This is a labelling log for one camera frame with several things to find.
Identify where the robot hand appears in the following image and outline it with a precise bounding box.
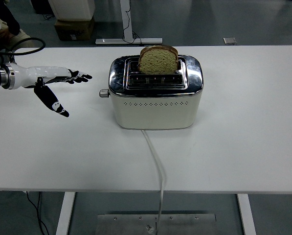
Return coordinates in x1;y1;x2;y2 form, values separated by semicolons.
12;63;93;118

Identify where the cream and chrome toaster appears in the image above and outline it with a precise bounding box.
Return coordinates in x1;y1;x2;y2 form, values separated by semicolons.
108;54;204;130

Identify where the brown cardboard box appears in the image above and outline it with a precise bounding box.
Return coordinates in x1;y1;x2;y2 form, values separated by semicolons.
53;16;95;42

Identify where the person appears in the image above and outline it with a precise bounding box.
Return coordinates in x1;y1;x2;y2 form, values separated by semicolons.
0;0;35;51

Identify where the white cabinet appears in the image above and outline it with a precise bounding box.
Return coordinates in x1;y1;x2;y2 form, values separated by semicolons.
47;0;95;21

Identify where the white stand with foot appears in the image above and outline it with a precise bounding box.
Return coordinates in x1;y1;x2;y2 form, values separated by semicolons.
95;0;163;46

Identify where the brown bread slice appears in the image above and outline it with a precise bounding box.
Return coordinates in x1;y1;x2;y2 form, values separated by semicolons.
137;45;179;75

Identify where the white table leg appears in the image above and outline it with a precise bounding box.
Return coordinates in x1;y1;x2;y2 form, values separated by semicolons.
236;193;257;235
55;192;76;235

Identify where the grey metal plate with screws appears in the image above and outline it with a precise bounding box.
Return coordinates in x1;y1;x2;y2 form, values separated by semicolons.
96;213;217;235

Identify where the black cable on stand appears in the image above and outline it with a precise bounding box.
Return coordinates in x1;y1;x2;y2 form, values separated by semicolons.
122;0;143;46

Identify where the black cable under table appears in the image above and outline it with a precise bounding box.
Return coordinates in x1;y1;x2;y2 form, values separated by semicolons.
37;191;42;222
25;191;50;235

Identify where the white toaster power cord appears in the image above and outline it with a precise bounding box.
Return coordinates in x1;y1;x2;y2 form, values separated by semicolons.
140;129;166;233

